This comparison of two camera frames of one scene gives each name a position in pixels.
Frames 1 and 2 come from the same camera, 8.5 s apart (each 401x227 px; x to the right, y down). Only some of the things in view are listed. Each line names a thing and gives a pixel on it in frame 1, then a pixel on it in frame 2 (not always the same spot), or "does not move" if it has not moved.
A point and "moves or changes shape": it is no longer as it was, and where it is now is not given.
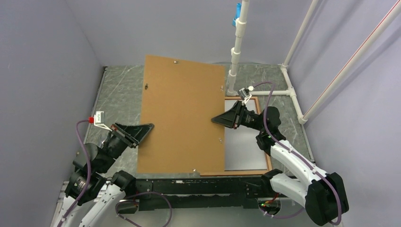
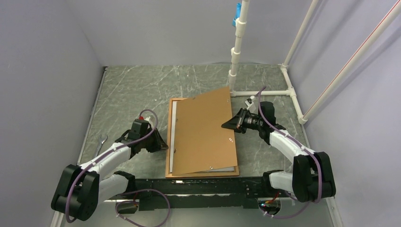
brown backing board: (180, 98) moves or changes shape
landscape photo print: (242, 151) → (173, 127)
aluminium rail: (269, 214) does not move
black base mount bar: (235, 193) does not move
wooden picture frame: (242, 172) → (167, 174)
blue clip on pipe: (237, 15) does not move
